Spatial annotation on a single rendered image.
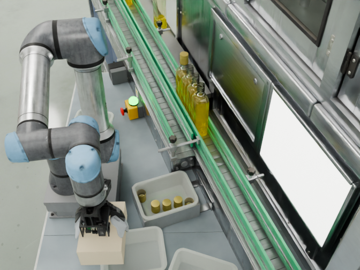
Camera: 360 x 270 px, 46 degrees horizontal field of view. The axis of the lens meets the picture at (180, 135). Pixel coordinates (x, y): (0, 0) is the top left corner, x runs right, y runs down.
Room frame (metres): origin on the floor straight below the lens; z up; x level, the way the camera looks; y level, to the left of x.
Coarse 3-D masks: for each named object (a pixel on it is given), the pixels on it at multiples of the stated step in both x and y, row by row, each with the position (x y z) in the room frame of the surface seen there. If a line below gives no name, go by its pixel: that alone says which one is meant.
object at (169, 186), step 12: (156, 180) 1.02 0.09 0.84; (168, 180) 1.03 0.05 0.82; (180, 180) 1.05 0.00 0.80; (156, 192) 1.00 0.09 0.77; (168, 192) 1.00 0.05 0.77; (180, 192) 1.00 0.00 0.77; (192, 192) 0.96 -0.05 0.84; (144, 204) 0.95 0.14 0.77; (192, 204) 0.90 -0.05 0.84; (144, 216) 0.85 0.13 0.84; (156, 216) 0.85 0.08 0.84
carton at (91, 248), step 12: (120, 204) 0.71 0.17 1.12; (84, 228) 0.63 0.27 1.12; (84, 240) 0.59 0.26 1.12; (96, 240) 0.59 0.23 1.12; (108, 240) 0.59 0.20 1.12; (120, 240) 0.59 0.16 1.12; (84, 252) 0.56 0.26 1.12; (96, 252) 0.56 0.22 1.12; (108, 252) 0.56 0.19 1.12; (120, 252) 0.56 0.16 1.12; (84, 264) 0.56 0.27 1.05; (96, 264) 0.56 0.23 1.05; (108, 264) 0.56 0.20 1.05
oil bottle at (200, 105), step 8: (192, 96) 1.24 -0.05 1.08; (200, 96) 1.22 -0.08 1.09; (192, 104) 1.23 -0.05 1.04; (200, 104) 1.20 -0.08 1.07; (208, 104) 1.21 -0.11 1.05; (192, 112) 1.23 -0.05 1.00; (200, 112) 1.20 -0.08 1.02; (192, 120) 1.23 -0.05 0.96; (200, 120) 1.20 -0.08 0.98; (200, 128) 1.20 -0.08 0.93
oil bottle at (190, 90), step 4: (188, 88) 1.28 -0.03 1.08; (192, 88) 1.27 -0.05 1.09; (196, 88) 1.27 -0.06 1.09; (188, 92) 1.28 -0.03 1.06; (192, 92) 1.26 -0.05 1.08; (188, 96) 1.28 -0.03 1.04; (188, 100) 1.28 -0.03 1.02; (188, 104) 1.28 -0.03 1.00; (188, 108) 1.28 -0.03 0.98; (188, 112) 1.28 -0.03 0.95
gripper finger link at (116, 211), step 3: (111, 204) 0.64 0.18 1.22; (111, 207) 0.64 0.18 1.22; (114, 207) 0.64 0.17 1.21; (117, 207) 0.64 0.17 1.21; (111, 210) 0.64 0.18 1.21; (114, 210) 0.63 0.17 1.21; (117, 210) 0.64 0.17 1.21; (120, 210) 0.64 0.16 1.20; (111, 213) 0.63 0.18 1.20; (114, 213) 0.63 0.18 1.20; (117, 213) 0.63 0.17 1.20; (120, 213) 0.63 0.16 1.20; (117, 216) 0.63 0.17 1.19; (120, 216) 0.63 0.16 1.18; (123, 216) 0.64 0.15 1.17; (123, 219) 0.63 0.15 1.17
